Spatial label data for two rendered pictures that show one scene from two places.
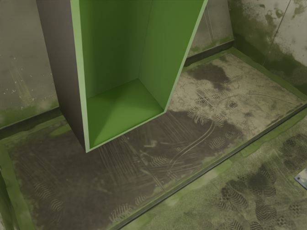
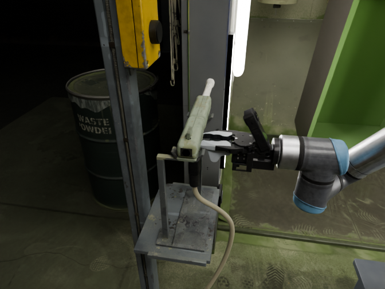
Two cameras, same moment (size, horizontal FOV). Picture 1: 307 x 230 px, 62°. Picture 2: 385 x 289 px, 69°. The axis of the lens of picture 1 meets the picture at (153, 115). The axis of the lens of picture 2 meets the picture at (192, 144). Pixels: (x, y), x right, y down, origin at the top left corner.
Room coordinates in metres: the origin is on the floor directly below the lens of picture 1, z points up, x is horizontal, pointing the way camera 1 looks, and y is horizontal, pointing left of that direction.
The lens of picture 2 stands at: (-0.71, -0.26, 1.47)
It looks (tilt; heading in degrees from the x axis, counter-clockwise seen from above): 32 degrees down; 47
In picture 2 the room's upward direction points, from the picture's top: straight up
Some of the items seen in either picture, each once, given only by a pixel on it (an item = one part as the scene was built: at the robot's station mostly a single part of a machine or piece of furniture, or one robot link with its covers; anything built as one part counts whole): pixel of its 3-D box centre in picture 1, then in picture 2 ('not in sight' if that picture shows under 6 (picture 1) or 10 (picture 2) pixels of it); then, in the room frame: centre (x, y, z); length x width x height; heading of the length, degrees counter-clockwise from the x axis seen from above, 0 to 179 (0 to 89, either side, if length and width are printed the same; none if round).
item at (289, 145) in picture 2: not in sight; (285, 151); (-0.11, 0.03, 1.07); 0.10 x 0.05 x 0.09; 37
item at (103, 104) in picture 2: not in sight; (121, 139); (0.11, 1.37, 0.44); 0.59 x 0.58 x 0.89; 108
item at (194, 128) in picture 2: not in sight; (200, 131); (-0.16, 0.29, 1.05); 0.49 x 0.05 x 0.23; 38
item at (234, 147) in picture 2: not in sight; (231, 146); (-0.22, 0.12, 1.09); 0.09 x 0.05 x 0.02; 137
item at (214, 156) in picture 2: not in sight; (213, 152); (-0.25, 0.16, 1.07); 0.09 x 0.03 x 0.06; 137
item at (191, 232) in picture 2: not in sight; (187, 177); (-0.27, 0.24, 0.95); 0.26 x 0.15 x 0.32; 38
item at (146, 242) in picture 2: not in sight; (181, 217); (-0.28, 0.25, 0.78); 0.31 x 0.23 x 0.01; 38
